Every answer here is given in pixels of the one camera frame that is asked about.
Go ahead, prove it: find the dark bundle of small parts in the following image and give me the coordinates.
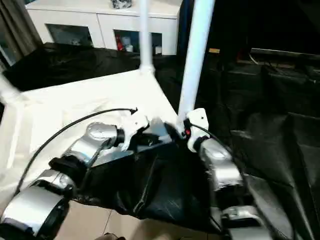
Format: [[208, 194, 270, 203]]
[[109, 0, 134, 9]]

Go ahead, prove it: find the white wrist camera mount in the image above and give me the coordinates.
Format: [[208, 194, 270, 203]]
[[121, 113, 151, 153], [185, 107, 211, 153]]

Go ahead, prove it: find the black plastic mat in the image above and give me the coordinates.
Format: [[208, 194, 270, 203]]
[[0, 41, 320, 240]]

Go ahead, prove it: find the white plastic table leg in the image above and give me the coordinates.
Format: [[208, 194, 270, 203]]
[[175, 0, 218, 134], [0, 73, 26, 104], [138, 0, 156, 75]]

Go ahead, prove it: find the white plastic table top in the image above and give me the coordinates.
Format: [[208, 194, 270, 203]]
[[0, 68, 181, 194]]

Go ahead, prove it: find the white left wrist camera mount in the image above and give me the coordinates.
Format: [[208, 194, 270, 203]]
[[121, 113, 151, 153]]

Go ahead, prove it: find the black flat panel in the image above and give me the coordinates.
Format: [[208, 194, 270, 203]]
[[249, 47, 320, 59]]

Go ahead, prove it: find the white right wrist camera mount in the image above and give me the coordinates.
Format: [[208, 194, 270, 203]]
[[185, 107, 211, 153]]

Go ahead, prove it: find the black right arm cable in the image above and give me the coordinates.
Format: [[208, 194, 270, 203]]
[[188, 122, 301, 240]]

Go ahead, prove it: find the white cabinet with glass doors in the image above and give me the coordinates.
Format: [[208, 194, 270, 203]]
[[26, 0, 181, 56]]

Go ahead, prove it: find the grey and blue curtain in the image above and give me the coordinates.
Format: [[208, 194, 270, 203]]
[[0, 0, 44, 68]]

